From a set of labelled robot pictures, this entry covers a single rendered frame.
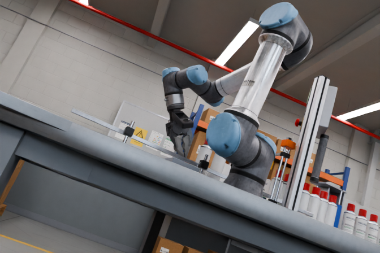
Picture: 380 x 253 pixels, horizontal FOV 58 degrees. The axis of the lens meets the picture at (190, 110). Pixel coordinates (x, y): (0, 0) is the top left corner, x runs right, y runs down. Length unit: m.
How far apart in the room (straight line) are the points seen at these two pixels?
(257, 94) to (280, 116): 5.77
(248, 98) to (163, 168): 0.50
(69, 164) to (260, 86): 0.63
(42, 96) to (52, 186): 1.49
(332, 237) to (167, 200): 0.31
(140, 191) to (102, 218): 5.21
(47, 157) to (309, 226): 0.48
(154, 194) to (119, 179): 0.07
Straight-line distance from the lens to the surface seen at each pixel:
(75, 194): 5.85
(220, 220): 0.67
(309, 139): 1.46
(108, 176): 0.64
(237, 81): 1.31
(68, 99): 6.07
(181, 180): 0.60
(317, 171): 1.53
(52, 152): 0.64
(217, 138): 0.98
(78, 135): 0.60
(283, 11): 1.14
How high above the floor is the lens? 0.74
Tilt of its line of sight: 17 degrees up
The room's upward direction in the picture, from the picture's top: 21 degrees clockwise
